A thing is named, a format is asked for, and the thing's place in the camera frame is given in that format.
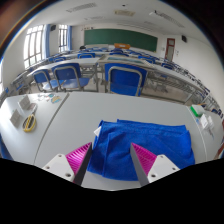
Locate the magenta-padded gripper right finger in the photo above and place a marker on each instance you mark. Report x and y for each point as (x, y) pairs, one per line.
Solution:
(145, 158)

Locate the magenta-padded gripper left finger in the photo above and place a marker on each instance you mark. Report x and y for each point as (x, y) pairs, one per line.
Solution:
(78, 156)

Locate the blue towel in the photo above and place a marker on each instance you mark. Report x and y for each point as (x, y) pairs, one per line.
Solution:
(150, 140)

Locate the coloured cards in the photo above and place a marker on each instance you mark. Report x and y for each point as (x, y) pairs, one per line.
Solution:
(55, 99)

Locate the green and white box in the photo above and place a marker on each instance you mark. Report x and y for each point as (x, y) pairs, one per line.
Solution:
(197, 110)

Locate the small white box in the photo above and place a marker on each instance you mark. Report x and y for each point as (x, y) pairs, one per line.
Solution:
(15, 117)
(25, 101)

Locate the blue metal-framed chair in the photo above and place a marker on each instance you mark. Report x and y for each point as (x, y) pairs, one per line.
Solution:
(43, 77)
(68, 74)
(125, 80)

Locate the grey classroom desks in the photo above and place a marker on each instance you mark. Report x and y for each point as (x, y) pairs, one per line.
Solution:
(76, 63)

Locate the beige-rimmed desk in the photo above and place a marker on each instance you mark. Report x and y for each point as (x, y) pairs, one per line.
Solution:
(125, 60)

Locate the blue classroom chairs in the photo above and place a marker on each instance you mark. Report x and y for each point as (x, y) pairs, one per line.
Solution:
(86, 55)

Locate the brown door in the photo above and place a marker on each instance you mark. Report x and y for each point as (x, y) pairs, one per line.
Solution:
(170, 49)

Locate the orange lectern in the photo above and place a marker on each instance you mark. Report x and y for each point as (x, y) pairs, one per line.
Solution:
(122, 46)

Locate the large window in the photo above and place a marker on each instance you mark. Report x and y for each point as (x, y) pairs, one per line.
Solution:
(33, 46)

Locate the narrow window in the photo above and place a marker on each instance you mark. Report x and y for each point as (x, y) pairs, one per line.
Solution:
(63, 38)

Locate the blue curtain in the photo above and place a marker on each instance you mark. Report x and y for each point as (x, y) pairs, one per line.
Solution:
(47, 40)
(69, 37)

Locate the green chalkboard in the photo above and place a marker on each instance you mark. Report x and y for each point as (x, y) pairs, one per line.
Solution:
(120, 38)

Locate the ceiling projector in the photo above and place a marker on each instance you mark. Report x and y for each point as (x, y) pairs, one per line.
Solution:
(155, 13)

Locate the ceiling air vent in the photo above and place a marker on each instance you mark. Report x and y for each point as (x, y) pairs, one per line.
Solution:
(124, 12)

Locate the ceiling lights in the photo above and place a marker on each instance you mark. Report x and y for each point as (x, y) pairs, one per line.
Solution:
(81, 6)

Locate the black wall speaker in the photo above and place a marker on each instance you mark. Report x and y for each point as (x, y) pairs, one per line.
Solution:
(52, 27)
(184, 38)

